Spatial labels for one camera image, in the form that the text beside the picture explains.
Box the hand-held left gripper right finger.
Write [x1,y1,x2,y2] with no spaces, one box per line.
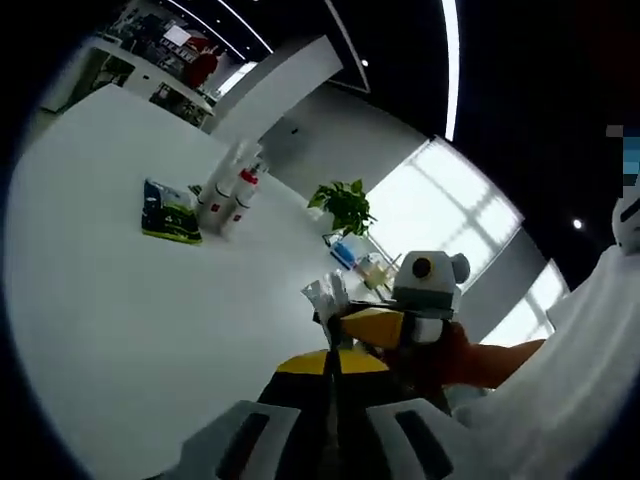
[334,349,475,480]

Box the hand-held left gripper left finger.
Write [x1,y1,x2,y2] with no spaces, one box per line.
[179,349,335,480]

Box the clear plastic wrapper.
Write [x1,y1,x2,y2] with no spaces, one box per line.
[301,269,352,351]

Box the red-collared white skincare bottle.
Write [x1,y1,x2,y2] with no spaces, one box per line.
[229,162,263,236]

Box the white skincare bottle clear cap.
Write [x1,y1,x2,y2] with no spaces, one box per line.
[195,149,235,229]

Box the white skincare tube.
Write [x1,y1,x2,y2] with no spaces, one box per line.
[224,139,264,174]

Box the green black skincare sachet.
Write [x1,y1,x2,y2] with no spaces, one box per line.
[140,178,204,247]

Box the person's right hand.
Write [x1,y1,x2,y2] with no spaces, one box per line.
[382,322,484,397]

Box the large bright window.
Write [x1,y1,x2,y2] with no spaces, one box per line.
[367,138,525,289]

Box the green potted plant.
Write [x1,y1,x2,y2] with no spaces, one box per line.
[306,178,379,239]

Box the person's white shirt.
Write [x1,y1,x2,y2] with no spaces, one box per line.
[449,239,640,480]

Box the white chest device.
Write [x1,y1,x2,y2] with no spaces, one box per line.
[610,195,640,257]

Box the long white counter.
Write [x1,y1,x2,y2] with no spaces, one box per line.
[39,29,217,132]

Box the wall television screen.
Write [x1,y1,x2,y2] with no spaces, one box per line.
[160,23,190,47]

